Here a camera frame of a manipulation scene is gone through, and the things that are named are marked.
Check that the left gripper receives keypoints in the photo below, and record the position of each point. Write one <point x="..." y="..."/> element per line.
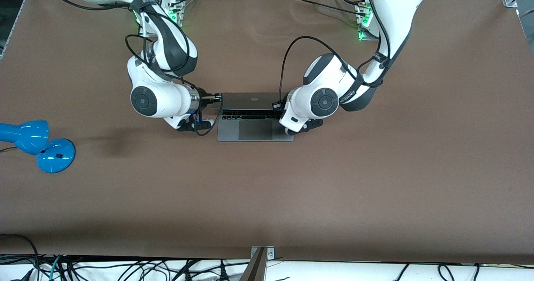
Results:
<point x="277" y="105"/>

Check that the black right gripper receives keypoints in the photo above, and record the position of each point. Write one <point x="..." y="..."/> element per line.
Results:
<point x="205" y="100"/>

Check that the grey laptop computer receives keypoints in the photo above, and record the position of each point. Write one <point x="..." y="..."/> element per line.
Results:
<point x="255" y="130"/>

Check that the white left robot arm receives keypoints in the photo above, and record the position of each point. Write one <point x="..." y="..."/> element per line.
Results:
<point x="392" y="13"/>

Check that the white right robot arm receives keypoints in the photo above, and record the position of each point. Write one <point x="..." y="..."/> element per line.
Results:
<point x="158" y="99"/>

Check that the brown table cover sheet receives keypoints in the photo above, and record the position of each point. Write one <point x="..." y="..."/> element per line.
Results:
<point x="267" y="197"/>

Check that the blue desk lamp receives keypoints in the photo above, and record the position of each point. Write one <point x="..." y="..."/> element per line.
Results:
<point x="29" y="137"/>

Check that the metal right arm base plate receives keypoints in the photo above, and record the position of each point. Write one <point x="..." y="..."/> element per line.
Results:
<point x="180" y="13"/>

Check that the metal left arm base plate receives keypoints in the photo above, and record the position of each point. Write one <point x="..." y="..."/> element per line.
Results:
<point x="362" y="36"/>

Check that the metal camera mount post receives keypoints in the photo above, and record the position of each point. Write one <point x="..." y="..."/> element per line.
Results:
<point x="256" y="268"/>

